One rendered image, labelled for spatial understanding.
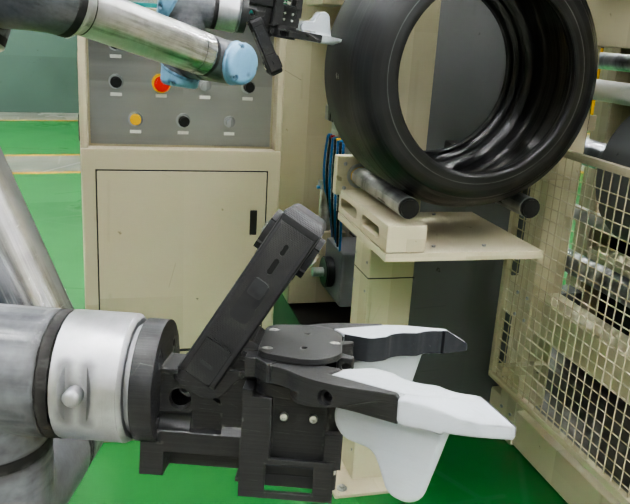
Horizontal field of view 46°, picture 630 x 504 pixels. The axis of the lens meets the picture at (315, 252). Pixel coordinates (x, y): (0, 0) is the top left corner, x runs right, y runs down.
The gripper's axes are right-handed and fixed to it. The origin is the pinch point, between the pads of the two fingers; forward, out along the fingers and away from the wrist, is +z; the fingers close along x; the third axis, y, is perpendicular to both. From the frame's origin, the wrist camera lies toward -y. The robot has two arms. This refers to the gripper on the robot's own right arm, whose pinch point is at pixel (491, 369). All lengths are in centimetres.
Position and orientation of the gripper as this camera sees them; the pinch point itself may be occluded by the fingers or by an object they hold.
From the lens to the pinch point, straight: 44.6
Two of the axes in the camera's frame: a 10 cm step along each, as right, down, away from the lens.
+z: 10.0, 0.7, -0.3
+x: -0.4, 1.5, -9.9
